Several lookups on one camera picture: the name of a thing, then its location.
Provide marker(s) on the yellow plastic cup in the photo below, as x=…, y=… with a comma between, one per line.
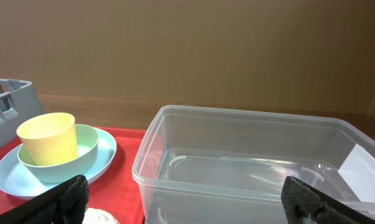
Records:
x=50, y=139

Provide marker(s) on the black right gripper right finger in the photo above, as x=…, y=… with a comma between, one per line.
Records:
x=303, y=203

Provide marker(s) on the grey dishwasher rack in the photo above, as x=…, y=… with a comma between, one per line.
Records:
x=18, y=103

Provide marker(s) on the white tissue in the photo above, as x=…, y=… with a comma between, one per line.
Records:
x=98, y=216

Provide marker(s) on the clear plastic bin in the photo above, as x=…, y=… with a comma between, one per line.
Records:
x=210, y=165

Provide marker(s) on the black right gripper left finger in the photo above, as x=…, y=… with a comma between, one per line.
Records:
x=65, y=203

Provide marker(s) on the red plastic tray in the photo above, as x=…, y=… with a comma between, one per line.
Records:
x=115, y=191

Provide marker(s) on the light green bowl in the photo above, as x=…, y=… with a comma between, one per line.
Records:
x=87, y=139

